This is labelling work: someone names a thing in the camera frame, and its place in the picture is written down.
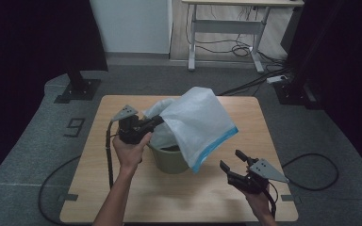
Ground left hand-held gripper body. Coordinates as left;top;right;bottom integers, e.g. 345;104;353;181
110;105;152;146

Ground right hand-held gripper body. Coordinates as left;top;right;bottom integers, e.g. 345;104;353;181
227;157;290;195

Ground green plastic bucket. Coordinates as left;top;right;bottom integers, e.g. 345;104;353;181
146;140;191;175

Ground white plastic bag blue edge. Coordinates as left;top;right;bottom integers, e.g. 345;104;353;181
142;86;239;174

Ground person's right hand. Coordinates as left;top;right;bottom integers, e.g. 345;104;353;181
242;187;276;221

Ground person's left hand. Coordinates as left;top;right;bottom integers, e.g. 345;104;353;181
112;132;154;172

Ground white power strip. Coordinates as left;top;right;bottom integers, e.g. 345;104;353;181
266;74;288;85

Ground white partition panel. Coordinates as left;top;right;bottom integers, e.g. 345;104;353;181
89;0;173;56

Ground dark curtain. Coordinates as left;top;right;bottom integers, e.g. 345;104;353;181
0;0;109;191
280;0;362;175

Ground black sleeved gripper cable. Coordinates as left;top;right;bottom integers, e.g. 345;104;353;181
262;181;278;219
105;120;115;190

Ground black stand with base plate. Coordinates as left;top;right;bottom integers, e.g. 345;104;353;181
272;73;324;110
53;62;103;105

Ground black power strip cables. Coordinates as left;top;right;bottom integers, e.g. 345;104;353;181
217;66;293;97

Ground looped black cable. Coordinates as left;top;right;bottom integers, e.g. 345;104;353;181
281;153;340;192

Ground thin black cable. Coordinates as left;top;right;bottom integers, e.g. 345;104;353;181
38;154;83;226

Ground tangled black cables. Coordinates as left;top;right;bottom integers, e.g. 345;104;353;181
185;4;291;65

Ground white metal frame desk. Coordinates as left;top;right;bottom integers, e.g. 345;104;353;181
181;0;305;74

